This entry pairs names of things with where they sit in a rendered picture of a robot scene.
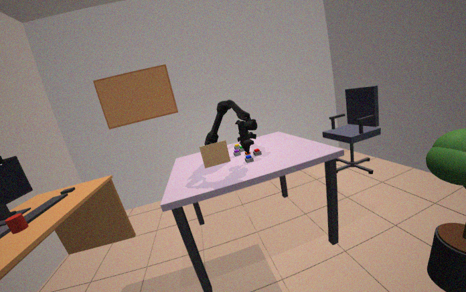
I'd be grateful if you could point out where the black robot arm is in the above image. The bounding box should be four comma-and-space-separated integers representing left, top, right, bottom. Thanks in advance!
204, 100, 258, 145

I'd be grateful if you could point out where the blue button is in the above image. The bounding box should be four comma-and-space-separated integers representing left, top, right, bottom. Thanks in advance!
245, 155, 254, 163

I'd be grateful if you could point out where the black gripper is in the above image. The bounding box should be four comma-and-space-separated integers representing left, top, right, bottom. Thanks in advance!
238, 130, 254, 154

